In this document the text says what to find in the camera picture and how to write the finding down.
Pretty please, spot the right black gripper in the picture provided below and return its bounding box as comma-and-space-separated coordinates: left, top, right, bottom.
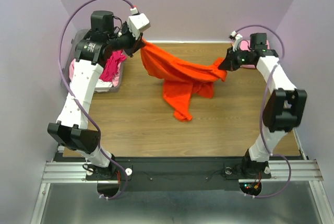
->
217, 45, 252, 72

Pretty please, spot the orange t shirt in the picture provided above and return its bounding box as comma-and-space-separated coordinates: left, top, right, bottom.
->
140, 41, 227, 122

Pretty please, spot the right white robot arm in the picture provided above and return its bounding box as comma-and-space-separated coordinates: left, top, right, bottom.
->
219, 31, 307, 178

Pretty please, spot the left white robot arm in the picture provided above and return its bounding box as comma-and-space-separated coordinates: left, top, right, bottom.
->
47, 8, 150, 179

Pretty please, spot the folded pink t shirt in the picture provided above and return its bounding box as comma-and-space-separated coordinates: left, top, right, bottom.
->
226, 40, 271, 71

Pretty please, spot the magenta t shirt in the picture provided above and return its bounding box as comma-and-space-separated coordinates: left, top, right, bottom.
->
100, 51, 127, 86

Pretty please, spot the clear plastic bin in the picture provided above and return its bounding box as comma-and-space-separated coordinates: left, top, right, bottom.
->
62, 29, 125, 92

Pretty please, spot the white shirt in bin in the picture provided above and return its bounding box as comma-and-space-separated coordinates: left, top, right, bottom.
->
95, 63, 124, 91

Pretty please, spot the light pink shirt in bin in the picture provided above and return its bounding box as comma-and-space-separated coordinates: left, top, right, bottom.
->
69, 59, 75, 82

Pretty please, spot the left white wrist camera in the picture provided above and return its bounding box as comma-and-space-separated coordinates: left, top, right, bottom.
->
127, 13, 151, 40

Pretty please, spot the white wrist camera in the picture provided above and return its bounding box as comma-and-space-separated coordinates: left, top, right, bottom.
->
127, 13, 151, 40
229, 31, 243, 52

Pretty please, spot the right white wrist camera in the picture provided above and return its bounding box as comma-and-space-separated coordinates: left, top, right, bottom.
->
229, 31, 243, 52

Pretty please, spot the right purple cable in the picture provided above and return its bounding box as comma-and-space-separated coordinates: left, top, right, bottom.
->
229, 25, 292, 199

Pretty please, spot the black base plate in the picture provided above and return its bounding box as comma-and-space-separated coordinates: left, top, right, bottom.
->
53, 156, 272, 192

